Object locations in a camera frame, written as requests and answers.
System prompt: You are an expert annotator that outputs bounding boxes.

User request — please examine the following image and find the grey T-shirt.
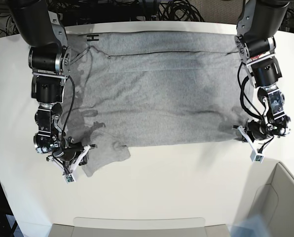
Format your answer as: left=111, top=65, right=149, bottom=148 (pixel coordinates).
left=63, top=31, right=248, bottom=177

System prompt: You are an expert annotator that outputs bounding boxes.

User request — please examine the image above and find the black cable bundle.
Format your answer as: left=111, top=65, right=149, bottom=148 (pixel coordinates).
left=159, top=0, right=207, bottom=23

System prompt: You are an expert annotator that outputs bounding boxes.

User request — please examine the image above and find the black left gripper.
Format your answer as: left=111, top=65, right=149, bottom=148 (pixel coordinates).
left=237, top=120, right=275, bottom=143

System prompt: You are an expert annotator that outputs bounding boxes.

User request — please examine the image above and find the beige box at bottom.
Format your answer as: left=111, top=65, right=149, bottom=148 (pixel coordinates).
left=49, top=217, right=230, bottom=237

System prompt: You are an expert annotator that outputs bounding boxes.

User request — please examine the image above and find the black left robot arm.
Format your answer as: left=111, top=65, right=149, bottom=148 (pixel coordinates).
left=235, top=0, right=290, bottom=141

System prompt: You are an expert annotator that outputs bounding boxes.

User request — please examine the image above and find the beige box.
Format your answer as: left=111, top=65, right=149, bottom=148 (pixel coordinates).
left=249, top=162, right=294, bottom=237
left=49, top=217, right=230, bottom=237

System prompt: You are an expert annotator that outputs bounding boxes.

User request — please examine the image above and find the beige box at right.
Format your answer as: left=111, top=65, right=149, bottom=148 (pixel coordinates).
left=249, top=162, right=294, bottom=237

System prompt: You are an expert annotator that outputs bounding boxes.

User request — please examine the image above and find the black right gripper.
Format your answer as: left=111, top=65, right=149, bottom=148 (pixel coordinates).
left=47, top=142, right=88, bottom=168

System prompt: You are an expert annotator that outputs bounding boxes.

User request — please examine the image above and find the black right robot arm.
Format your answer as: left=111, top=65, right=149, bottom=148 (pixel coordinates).
left=7, top=0, right=90, bottom=174

